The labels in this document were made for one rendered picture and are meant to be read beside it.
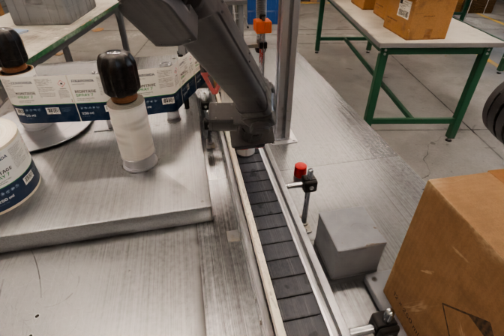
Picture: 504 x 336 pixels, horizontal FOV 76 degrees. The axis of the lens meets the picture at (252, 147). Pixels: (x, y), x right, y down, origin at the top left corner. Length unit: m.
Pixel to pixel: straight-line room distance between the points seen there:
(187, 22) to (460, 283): 0.43
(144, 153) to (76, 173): 0.19
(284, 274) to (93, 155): 0.62
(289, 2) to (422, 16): 1.61
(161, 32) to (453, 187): 0.41
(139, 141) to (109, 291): 0.33
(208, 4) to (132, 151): 0.59
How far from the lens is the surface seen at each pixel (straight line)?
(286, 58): 0.93
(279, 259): 0.66
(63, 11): 2.78
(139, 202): 0.80
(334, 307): 0.52
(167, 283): 0.71
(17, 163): 0.89
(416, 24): 2.41
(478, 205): 0.50
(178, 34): 0.29
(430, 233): 0.53
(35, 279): 0.81
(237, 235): 0.75
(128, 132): 0.82
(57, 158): 1.03
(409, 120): 2.70
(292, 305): 0.61
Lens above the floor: 1.41
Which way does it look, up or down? 35 degrees down
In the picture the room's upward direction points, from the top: straight up
